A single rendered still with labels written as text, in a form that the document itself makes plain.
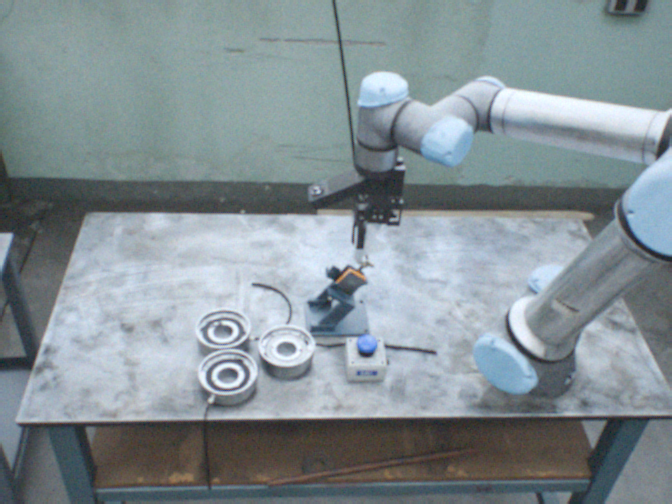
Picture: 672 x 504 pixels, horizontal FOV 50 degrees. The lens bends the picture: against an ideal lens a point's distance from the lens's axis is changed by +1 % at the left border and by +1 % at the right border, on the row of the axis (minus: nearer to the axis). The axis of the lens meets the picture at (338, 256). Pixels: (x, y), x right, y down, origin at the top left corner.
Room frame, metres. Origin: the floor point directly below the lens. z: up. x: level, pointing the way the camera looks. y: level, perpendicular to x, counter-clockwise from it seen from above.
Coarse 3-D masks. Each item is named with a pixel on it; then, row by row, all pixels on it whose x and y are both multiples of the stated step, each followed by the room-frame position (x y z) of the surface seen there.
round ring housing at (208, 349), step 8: (208, 312) 1.00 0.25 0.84; (216, 312) 1.01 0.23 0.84; (224, 312) 1.01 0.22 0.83; (232, 312) 1.01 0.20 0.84; (200, 320) 0.98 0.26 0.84; (208, 320) 0.99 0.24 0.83; (240, 320) 1.00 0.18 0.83; (248, 320) 0.99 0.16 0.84; (216, 328) 0.98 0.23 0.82; (224, 328) 0.99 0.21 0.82; (232, 328) 0.98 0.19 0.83; (248, 328) 0.97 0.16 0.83; (200, 336) 0.95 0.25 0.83; (216, 336) 0.98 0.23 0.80; (232, 336) 0.95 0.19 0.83; (248, 336) 0.95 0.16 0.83; (200, 344) 0.93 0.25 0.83; (208, 344) 0.92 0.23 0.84; (240, 344) 0.93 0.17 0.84; (248, 344) 0.95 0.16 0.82; (208, 352) 0.92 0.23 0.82
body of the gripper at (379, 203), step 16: (400, 160) 1.08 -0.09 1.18; (368, 176) 1.03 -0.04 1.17; (384, 176) 1.03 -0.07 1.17; (400, 176) 1.05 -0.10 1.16; (368, 192) 1.04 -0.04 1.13; (384, 192) 1.05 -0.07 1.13; (400, 192) 1.05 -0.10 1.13; (368, 208) 1.03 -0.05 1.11; (384, 208) 1.03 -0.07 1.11; (400, 208) 1.03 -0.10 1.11
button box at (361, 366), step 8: (352, 344) 0.94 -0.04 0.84; (352, 352) 0.92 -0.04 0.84; (360, 352) 0.92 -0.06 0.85; (376, 352) 0.93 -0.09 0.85; (384, 352) 0.93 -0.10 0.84; (352, 360) 0.90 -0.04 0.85; (360, 360) 0.91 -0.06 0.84; (368, 360) 0.91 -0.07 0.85; (376, 360) 0.91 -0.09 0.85; (384, 360) 0.91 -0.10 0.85; (352, 368) 0.89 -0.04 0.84; (360, 368) 0.89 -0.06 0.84; (368, 368) 0.89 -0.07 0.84; (376, 368) 0.90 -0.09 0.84; (384, 368) 0.90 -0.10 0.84; (352, 376) 0.89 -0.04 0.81; (360, 376) 0.89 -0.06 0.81; (368, 376) 0.90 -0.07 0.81; (376, 376) 0.90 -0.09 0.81; (384, 376) 0.90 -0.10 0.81
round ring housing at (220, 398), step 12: (204, 360) 0.88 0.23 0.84; (216, 360) 0.89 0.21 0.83; (252, 360) 0.89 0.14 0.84; (204, 372) 0.86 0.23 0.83; (216, 372) 0.86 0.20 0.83; (228, 372) 0.88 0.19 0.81; (240, 372) 0.87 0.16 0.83; (252, 372) 0.87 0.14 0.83; (204, 384) 0.82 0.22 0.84; (216, 384) 0.84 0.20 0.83; (228, 384) 0.84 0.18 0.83; (252, 384) 0.84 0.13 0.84; (216, 396) 0.81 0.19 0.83; (228, 396) 0.81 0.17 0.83; (240, 396) 0.81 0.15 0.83
